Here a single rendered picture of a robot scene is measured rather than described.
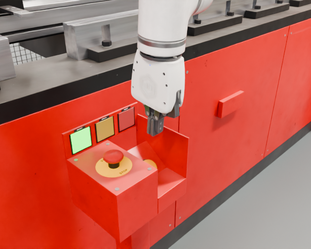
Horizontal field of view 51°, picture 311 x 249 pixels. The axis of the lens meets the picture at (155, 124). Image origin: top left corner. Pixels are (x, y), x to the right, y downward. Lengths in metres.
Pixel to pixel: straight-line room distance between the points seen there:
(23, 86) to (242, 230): 1.18
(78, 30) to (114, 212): 0.51
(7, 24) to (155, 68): 0.65
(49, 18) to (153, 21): 0.69
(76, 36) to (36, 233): 0.53
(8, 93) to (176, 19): 0.42
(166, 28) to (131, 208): 0.33
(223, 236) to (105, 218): 0.99
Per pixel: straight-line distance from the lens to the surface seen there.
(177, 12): 0.54
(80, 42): 0.94
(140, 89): 0.62
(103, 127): 0.72
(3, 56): 0.86
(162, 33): 0.54
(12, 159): 0.81
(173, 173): 0.76
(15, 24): 1.14
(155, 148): 0.77
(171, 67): 0.56
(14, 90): 0.80
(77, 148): 0.69
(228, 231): 1.62
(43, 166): 0.86
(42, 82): 0.83
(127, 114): 0.75
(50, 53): 1.41
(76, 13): 1.24
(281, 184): 1.96
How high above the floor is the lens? 1.17
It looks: 29 degrees down
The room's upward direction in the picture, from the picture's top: straight up
